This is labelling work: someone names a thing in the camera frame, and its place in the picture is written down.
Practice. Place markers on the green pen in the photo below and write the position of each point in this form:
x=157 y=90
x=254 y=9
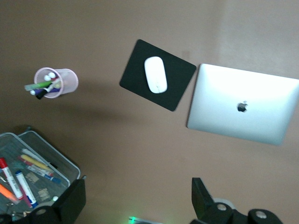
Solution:
x=37 y=85

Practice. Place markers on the white-capped marker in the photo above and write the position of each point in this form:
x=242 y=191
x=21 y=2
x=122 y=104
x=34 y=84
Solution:
x=46 y=77
x=51 y=74

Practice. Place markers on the dark red marker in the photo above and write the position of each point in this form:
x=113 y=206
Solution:
x=55 y=79

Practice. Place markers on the yellow marker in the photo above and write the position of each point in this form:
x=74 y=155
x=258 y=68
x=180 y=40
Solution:
x=35 y=162

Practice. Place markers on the purple marker with white end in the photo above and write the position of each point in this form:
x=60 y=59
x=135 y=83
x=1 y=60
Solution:
x=35 y=92

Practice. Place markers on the silver mesh desk tray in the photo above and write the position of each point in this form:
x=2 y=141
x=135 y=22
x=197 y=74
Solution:
x=63 y=163

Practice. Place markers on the black mouse pad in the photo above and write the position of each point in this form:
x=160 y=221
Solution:
x=133 y=77

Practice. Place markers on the orange highlighter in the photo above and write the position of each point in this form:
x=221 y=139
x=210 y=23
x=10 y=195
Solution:
x=7 y=192

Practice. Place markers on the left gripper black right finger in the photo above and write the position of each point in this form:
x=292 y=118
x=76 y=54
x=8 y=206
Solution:
x=202 y=203

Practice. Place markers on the red-capped white marker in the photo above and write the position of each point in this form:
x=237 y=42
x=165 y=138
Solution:
x=10 y=179

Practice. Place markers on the silver laptop with apple logo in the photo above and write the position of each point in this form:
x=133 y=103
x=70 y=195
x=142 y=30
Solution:
x=222 y=105

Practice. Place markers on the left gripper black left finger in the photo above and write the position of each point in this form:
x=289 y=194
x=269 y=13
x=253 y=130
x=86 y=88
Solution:
x=72 y=198

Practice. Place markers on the small white cap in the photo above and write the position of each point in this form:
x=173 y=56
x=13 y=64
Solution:
x=55 y=198

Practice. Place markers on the white computer mouse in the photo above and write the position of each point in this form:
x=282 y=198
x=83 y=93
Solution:
x=155 y=74

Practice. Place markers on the pink mesh pen cup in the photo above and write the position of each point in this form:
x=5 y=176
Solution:
x=69 y=80

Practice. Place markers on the blue-capped white marker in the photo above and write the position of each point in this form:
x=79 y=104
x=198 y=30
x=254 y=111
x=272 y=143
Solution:
x=25 y=189

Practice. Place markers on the red and blue labelled marker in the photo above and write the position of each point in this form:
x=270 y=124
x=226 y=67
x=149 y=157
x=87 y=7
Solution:
x=42 y=173

